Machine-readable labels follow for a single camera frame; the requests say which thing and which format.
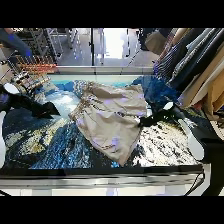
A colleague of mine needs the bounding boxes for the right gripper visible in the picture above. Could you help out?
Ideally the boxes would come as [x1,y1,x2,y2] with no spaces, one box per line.
[137,111,164,129]

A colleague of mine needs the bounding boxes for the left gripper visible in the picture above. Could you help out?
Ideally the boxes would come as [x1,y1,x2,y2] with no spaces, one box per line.
[33,101,62,120]

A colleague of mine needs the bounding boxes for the beige pants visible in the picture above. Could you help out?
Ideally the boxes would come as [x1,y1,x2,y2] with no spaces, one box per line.
[68,81,150,168]

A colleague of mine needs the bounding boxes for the person's forearm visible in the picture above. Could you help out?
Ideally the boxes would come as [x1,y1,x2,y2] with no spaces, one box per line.
[0,28,33,58]

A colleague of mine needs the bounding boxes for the blue garment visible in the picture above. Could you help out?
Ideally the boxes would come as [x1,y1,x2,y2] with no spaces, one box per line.
[131,74,183,113]

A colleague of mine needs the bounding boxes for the striped shirt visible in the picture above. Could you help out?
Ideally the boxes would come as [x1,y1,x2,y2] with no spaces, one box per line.
[153,29,198,83]

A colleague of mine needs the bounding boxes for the beige garment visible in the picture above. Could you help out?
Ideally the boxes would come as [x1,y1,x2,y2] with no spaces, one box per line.
[179,44,224,108]

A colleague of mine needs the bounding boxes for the mustard garment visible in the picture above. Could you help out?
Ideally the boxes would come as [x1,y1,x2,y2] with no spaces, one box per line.
[202,78,224,122]

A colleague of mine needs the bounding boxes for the black cable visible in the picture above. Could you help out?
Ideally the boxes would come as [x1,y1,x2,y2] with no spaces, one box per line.
[184,172,206,197]

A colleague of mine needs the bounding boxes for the silver frame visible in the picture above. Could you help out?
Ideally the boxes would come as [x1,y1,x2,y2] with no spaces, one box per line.
[0,173,212,197]

